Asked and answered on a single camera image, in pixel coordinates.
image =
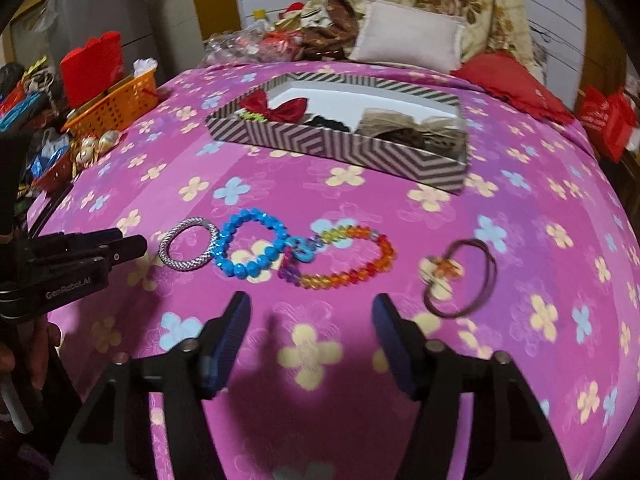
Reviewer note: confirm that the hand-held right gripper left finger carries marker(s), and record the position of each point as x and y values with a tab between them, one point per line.
227	350

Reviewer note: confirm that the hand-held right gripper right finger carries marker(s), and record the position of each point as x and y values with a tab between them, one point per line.
395	350

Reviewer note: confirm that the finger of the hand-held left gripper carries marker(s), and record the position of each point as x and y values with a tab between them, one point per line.
75	244
125	250

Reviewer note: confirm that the striped cardboard box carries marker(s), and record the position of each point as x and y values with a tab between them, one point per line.
350	152

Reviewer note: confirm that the leopard print bow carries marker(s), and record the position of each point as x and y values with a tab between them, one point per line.
395	135

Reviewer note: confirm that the shiny red bow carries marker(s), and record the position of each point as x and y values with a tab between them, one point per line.
290	109

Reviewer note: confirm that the black scrunchie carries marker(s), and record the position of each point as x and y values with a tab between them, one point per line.
325	122

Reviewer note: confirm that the person's left hand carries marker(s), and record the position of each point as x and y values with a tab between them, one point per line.
37	360

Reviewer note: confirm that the small red basket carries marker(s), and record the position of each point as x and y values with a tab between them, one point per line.
57	177

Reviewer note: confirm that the foil wrapped egg toy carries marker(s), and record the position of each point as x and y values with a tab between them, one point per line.
88	146
84	158
110	141

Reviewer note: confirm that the blue foil wrapper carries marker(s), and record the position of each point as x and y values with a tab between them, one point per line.
47	160

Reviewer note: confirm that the white plastic bag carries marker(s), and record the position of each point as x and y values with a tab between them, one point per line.
55	137

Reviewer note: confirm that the orange plastic basket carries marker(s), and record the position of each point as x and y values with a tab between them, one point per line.
120	105

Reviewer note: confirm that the pink floral bedsheet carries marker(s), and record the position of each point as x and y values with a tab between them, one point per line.
350	210

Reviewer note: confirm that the red paper bag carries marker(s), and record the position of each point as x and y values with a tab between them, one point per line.
92	70

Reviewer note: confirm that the white tissue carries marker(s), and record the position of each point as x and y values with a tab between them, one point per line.
145	66

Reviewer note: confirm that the clear plastic bag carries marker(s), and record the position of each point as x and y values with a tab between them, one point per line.
235	47

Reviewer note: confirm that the grey refrigerator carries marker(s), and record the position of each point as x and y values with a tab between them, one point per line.
100	5

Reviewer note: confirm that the white cabinet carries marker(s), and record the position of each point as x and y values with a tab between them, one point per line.
172	10

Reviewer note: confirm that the yellow capped bottle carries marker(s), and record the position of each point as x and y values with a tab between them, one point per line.
260	19

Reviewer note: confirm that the brown floral blanket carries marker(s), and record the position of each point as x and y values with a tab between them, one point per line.
325	40

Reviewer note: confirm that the red pillow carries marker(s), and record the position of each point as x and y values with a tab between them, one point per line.
510	82

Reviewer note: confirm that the red plush toy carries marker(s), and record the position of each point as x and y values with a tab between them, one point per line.
294	10

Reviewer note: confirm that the red shopping bag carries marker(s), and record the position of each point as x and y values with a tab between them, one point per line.
605	120

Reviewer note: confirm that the white pillow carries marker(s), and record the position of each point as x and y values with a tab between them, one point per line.
405	35

